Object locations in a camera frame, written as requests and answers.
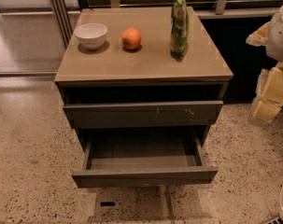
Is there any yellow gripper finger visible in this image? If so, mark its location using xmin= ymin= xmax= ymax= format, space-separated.
xmin=252 ymin=100 xmax=281 ymax=121

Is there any grey drawer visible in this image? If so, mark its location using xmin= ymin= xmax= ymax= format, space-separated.
xmin=64 ymin=101 xmax=223 ymax=129
xmin=72 ymin=133 xmax=218 ymax=188

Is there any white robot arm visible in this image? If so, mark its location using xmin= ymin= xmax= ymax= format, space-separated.
xmin=246 ymin=5 xmax=283 ymax=126

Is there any grey top drawer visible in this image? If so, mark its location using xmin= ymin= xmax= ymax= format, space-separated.
xmin=64 ymin=101 xmax=223 ymax=129

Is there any grey drawer cabinet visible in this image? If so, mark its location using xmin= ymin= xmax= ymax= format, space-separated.
xmin=53 ymin=6 xmax=234 ymax=147

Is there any green chip bag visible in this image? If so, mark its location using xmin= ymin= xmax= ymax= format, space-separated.
xmin=170 ymin=0 xmax=189 ymax=57

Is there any orange fruit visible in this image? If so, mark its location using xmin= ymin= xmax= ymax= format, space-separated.
xmin=121 ymin=28 xmax=141 ymax=50

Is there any white ceramic bowl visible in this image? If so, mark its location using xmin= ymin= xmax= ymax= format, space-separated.
xmin=74 ymin=23 xmax=107 ymax=50

